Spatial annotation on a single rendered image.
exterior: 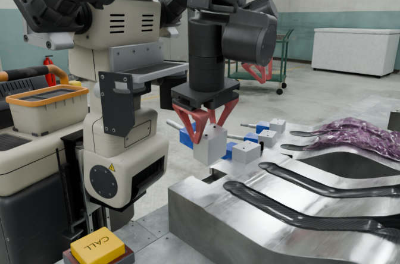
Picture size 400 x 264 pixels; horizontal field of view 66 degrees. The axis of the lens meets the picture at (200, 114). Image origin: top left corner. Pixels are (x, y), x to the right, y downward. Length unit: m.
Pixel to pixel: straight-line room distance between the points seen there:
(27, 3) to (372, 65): 6.82
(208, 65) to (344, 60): 6.94
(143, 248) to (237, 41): 0.37
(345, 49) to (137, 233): 6.95
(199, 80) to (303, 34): 8.27
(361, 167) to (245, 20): 0.44
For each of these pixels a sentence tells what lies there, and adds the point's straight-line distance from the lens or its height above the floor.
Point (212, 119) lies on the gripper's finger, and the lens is 0.56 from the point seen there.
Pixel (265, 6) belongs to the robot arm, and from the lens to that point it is 0.90.
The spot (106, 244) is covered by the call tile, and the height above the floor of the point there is 0.84.
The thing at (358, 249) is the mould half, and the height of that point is 0.93.
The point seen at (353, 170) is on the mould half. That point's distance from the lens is 0.75.
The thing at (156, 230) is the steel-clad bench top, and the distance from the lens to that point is 0.61.
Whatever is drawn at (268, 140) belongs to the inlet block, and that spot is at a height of 0.87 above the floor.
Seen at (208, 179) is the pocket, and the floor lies 0.87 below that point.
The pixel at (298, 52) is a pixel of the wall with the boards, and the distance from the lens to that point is 8.80.
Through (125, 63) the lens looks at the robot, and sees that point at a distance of 0.82.
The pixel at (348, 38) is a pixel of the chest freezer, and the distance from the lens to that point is 7.31.
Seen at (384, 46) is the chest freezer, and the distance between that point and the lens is 7.09.
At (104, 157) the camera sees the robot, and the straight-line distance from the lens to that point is 0.90.
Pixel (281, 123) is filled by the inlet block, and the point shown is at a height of 0.88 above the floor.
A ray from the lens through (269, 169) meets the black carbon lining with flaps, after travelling 0.63.
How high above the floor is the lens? 1.17
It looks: 17 degrees down
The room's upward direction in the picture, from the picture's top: straight up
